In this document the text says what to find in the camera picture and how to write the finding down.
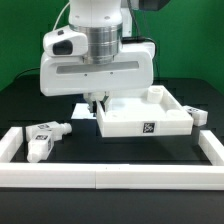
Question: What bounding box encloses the white U-shaped fence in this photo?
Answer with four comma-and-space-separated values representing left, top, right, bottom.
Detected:
0, 127, 224, 190

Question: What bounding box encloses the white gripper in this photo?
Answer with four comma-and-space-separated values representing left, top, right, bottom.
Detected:
40, 28, 155, 113

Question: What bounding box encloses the white square tabletop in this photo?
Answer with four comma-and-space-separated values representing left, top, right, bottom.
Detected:
96, 85, 193, 137

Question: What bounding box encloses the white cable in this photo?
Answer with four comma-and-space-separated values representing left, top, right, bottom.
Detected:
53, 1, 72, 32

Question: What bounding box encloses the white sheet with tags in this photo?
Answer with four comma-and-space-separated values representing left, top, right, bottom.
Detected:
71, 103, 96, 119

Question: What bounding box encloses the black cable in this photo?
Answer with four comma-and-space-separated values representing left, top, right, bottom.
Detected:
13, 67, 42, 80

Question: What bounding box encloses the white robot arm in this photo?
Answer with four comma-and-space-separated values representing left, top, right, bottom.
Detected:
40, 0, 170, 111

